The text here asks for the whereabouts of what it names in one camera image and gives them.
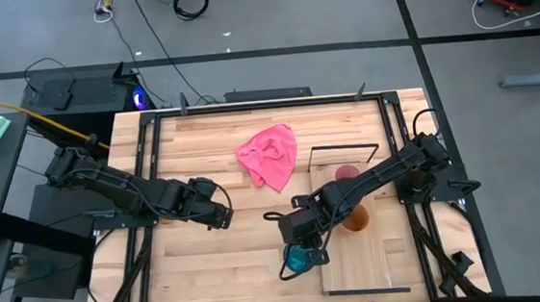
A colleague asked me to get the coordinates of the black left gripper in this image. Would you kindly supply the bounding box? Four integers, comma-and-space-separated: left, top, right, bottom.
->
170, 174, 236, 235

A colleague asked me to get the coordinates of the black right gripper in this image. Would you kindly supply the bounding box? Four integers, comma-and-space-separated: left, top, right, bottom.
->
275, 206, 333, 271

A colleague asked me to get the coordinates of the teal glass bowl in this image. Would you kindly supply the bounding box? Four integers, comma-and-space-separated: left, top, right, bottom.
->
282, 242, 319, 274

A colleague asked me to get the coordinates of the orange plastic cup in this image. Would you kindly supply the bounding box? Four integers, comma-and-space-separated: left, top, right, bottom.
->
339, 203, 372, 235

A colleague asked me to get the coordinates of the pink plastic cup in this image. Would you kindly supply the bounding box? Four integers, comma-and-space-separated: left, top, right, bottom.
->
332, 163, 363, 182

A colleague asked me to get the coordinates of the wooden shelf with black legs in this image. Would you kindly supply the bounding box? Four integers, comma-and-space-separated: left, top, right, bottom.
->
305, 139, 411, 301

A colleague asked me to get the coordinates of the pink cloth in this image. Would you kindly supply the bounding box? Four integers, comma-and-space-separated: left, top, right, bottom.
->
232, 122, 302, 197

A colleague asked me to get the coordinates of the flat black box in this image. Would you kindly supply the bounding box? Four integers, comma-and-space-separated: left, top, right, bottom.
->
224, 85, 314, 104

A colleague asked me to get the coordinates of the black low stand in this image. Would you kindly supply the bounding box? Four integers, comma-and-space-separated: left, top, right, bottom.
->
0, 179, 100, 302

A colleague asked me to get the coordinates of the black computer case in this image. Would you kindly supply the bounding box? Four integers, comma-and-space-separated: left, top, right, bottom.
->
18, 59, 155, 148

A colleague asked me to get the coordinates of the grey floor bar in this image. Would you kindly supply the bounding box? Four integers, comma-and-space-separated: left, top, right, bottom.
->
499, 69, 540, 89

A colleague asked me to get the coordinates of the black metal table frame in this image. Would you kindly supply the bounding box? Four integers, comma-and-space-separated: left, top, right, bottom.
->
70, 73, 508, 302

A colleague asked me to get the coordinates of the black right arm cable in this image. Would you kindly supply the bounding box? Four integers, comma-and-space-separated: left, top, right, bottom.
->
410, 107, 444, 138

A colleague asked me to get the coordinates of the long black floor cable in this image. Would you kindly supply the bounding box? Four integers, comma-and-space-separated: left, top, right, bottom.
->
130, 0, 209, 109

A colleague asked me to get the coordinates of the coiled black cable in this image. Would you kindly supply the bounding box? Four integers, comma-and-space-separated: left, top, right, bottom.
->
172, 0, 212, 22

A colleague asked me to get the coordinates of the yellow cable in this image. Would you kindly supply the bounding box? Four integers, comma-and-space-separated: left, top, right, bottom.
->
0, 82, 112, 159

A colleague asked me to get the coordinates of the white cable with plug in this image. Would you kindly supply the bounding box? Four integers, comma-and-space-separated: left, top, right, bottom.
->
92, 0, 117, 25

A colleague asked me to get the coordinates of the white floor cable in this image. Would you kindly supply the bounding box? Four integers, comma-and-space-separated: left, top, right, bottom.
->
470, 0, 540, 33

